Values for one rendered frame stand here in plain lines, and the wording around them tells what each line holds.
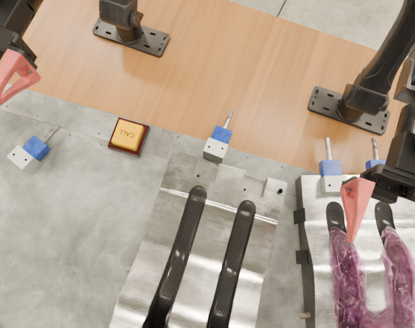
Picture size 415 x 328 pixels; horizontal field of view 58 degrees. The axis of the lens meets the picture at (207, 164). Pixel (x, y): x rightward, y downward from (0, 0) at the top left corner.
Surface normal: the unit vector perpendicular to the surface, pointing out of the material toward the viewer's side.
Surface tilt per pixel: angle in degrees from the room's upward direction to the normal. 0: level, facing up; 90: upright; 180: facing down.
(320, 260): 21
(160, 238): 1
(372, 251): 27
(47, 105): 0
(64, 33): 0
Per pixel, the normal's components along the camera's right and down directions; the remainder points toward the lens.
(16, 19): 0.93, 0.35
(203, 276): 0.13, -0.63
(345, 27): 0.00, -0.26
